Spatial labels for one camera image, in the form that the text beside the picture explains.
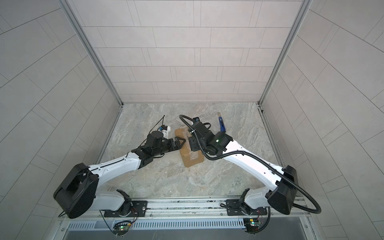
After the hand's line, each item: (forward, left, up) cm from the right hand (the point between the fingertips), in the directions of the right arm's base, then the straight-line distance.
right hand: (193, 141), depth 75 cm
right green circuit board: (-34, -25, -20) cm, 46 cm away
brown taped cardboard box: (-6, +3, -6) cm, 9 cm away
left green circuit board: (-32, +34, -17) cm, 50 cm away
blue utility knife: (+25, -20, -17) cm, 36 cm away
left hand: (+5, +5, -6) cm, 10 cm away
